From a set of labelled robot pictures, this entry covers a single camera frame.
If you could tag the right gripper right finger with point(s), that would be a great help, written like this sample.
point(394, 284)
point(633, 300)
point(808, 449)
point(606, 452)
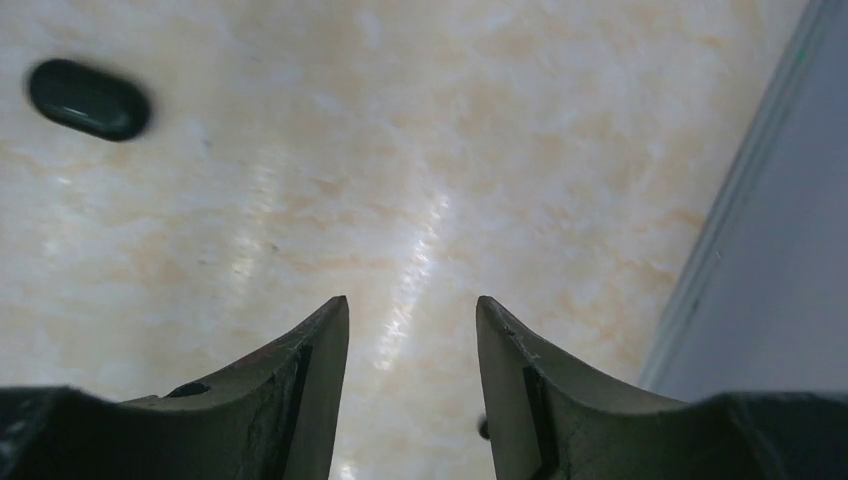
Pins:
point(549, 415)

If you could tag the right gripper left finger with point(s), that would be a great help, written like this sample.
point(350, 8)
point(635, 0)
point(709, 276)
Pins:
point(271, 414)

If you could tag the black earbud case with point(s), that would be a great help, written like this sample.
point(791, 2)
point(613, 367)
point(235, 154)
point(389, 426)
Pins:
point(95, 102)

